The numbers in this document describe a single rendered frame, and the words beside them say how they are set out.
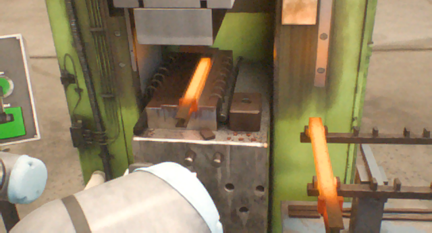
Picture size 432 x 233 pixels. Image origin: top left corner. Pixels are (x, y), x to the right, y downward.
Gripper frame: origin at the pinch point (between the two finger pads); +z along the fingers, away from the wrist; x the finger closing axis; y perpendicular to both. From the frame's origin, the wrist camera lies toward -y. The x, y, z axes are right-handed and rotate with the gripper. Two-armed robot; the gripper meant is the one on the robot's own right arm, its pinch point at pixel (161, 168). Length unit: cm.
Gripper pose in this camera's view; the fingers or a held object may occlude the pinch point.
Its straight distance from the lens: 103.8
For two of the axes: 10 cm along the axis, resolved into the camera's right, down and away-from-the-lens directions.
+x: 9.9, 0.4, -1.4
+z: 1.4, -4.8, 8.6
